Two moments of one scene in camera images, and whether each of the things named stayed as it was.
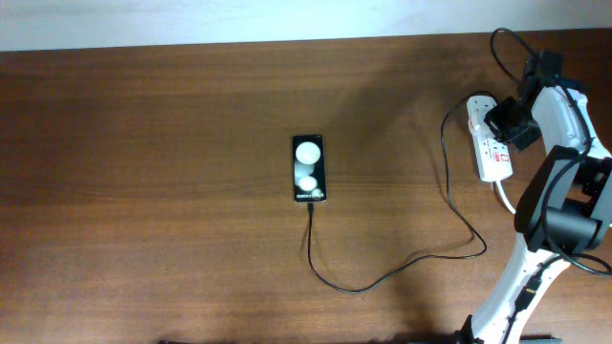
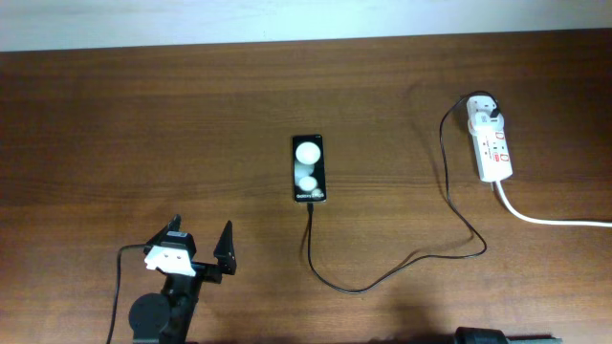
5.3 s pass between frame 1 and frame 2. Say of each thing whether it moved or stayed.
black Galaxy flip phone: stayed
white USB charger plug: moved
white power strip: stayed
